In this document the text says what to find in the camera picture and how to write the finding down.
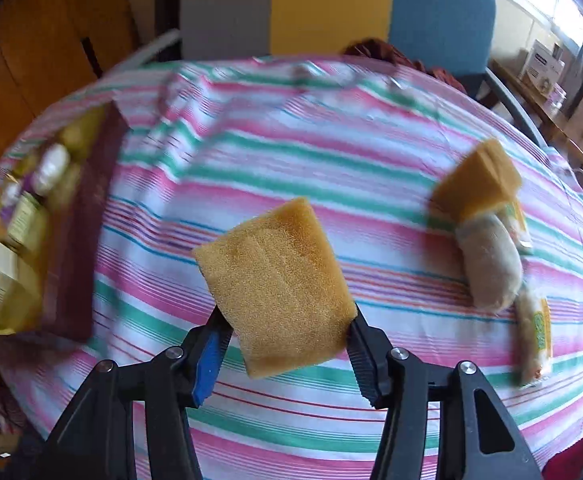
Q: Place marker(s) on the small green white box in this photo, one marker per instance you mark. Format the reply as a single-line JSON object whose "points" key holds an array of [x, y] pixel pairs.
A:
{"points": [[22, 220]]}

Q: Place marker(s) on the white appliance carton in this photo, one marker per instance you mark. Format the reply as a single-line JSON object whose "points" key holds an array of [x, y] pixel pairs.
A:
{"points": [[542, 69]]}

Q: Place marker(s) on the green white candy bag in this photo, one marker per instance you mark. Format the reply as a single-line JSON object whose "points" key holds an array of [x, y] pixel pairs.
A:
{"points": [[534, 331]]}

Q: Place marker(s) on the large yellow sponge block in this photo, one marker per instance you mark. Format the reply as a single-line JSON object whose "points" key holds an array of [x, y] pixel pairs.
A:
{"points": [[277, 281]]}

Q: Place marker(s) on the wooden wardrobe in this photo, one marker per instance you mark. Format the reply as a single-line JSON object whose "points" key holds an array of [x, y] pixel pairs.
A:
{"points": [[50, 48]]}

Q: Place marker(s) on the striped bed cover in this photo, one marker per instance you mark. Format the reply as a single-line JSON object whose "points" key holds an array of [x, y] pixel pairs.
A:
{"points": [[210, 145]]}

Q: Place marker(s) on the white plastic ball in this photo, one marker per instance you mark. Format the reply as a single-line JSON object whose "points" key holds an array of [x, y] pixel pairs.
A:
{"points": [[52, 166]]}

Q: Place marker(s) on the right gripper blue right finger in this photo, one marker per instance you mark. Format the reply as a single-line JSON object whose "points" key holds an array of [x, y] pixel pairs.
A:
{"points": [[368, 348]]}

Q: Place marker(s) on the beige cloth roll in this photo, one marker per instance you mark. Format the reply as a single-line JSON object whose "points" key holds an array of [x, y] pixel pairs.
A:
{"points": [[491, 261]]}

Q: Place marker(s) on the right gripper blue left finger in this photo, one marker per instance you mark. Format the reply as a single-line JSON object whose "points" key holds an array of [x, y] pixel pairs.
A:
{"points": [[206, 349]]}

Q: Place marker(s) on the dark red cloth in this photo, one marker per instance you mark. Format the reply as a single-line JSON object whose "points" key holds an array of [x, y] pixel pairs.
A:
{"points": [[380, 50]]}

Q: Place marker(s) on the grey yellow blue chair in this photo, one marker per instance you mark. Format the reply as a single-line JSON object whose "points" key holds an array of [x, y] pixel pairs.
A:
{"points": [[453, 34]]}

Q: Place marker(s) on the small green snack bag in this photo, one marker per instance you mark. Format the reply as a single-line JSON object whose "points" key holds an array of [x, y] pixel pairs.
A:
{"points": [[514, 220]]}

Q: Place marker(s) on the wooden desk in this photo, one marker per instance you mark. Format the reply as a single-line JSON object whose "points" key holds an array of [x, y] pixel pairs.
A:
{"points": [[552, 122]]}

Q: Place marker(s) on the gold tin tray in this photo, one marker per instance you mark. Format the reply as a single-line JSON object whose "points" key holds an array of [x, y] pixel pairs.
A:
{"points": [[54, 293]]}

